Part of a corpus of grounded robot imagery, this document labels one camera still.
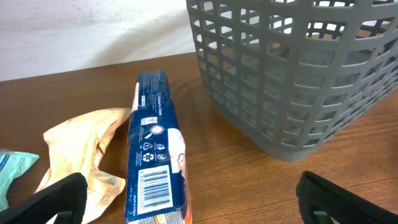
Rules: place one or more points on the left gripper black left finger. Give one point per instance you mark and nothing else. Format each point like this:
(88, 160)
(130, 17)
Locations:
(64, 200)

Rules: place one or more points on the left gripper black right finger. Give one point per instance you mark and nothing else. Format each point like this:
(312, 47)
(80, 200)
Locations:
(321, 201)

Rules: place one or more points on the beige plastic bag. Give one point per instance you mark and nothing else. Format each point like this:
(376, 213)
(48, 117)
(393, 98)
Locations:
(78, 145)

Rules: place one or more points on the mint green wipes pack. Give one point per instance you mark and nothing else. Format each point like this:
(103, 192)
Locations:
(13, 165)

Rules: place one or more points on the dark blue tissue pack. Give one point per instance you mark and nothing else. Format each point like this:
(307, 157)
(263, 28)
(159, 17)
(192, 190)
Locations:
(156, 185)

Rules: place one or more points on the grey plastic lattice basket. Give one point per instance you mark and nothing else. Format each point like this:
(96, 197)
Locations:
(292, 74)

